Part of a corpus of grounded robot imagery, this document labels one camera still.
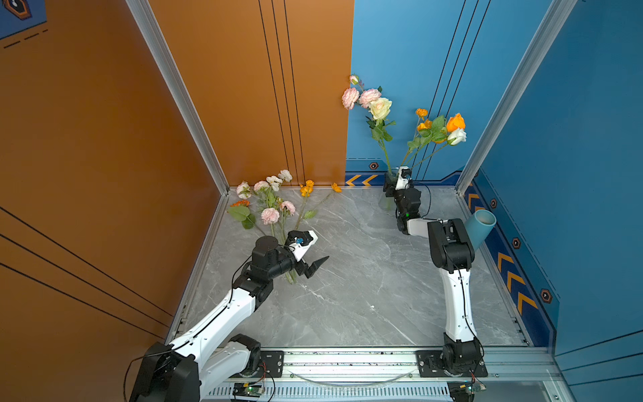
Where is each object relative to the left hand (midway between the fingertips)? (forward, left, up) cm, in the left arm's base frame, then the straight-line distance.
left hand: (317, 242), depth 78 cm
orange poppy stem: (+39, +8, -16) cm, 43 cm away
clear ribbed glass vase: (+27, -28, -9) cm, 39 cm away
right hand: (+37, -30, -3) cm, 47 cm away
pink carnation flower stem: (+21, +20, -14) cm, 32 cm away
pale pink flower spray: (+38, +22, -12) cm, 46 cm away
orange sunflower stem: (+25, +34, -15) cm, 45 cm away
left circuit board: (-36, +19, -21) cm, 46 cm away
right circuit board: (-36, -42, -20) cm, 59 cm away
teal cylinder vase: (+7, -54, 0) cm, 54 cm away
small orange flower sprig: (+35, -35, +12) cm, 51 cm away
